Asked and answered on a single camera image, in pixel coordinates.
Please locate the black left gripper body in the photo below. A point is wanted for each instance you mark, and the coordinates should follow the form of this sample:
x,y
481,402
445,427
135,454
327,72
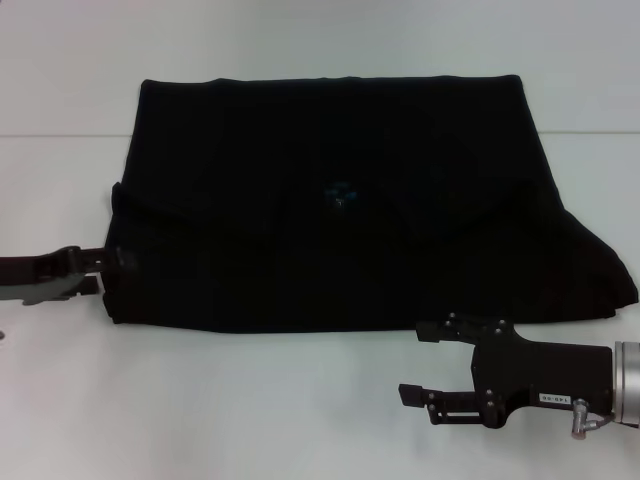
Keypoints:
x,y
30,280

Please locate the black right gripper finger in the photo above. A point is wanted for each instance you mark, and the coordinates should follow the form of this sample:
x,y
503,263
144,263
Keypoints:
x,y
440,400
450,330

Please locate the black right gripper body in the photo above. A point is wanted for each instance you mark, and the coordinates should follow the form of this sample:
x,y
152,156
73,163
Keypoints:
x,y
545,372

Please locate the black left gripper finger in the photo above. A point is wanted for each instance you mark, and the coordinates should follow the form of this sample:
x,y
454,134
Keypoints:
x,y
87,260
90,285

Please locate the black shirt with FREE print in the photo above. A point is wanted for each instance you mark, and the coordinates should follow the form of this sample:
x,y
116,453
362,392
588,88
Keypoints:
x,y
350,225

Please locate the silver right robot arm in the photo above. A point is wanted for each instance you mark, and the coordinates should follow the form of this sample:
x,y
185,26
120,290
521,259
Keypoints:
x,y
627,382

